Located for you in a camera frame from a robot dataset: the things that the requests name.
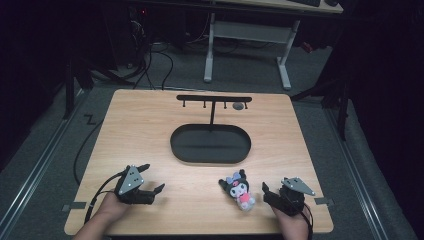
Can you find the white frame desk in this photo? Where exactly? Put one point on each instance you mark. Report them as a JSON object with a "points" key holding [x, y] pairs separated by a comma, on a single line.
{"points": [[253, 32]]}

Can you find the person's right hand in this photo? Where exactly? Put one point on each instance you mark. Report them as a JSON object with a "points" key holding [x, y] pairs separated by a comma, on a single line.
{"points": [[295, 222]]}

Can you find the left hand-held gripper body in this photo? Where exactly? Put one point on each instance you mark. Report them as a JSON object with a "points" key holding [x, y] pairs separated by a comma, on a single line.
{"points": [[131, 182]]}

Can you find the black and pink plush doll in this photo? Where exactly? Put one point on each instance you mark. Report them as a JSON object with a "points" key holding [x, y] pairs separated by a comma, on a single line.
{"points": [[240, 191]]}

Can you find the grey tape strip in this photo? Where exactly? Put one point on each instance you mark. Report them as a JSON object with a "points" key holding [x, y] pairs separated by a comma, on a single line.
{"points": [[323, 201], [74, 206]]}

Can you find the small red object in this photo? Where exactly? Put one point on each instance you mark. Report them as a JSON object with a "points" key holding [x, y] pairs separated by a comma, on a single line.
{"points": [[307, 47]]}

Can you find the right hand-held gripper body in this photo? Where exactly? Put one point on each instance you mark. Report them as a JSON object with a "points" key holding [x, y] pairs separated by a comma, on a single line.
{"points": [[293, 200]]}

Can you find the metal floor rail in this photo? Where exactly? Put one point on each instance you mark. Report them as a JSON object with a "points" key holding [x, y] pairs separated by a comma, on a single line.
{"points": [[40, 166], [356, 173]]}

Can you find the black computer mouse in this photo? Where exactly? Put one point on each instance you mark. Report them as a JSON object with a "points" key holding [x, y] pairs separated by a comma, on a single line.
{"points": [[331, 2]]}

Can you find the dark computer tower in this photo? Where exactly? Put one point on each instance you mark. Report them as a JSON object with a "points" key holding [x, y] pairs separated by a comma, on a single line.
{"points": [[138, 30]]}

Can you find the grey round table grommet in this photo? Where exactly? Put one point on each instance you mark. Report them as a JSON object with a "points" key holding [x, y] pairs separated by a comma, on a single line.
{"points": [[238, 106]]}

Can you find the black keyboard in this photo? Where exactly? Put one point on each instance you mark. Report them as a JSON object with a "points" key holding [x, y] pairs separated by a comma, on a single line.
{"points": [[305, 2]]}

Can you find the person's left hand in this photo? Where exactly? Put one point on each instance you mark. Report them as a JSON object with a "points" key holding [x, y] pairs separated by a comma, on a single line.
{"points": [[112, 206]]}

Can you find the black hook rack with tray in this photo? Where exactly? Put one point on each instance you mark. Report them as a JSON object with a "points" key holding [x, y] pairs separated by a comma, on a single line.
{"points": [[210, 145]]}

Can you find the black metal stand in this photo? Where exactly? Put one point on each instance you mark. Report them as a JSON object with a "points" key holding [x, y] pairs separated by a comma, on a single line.
{"points": [[342, 106], [69, 86]]}

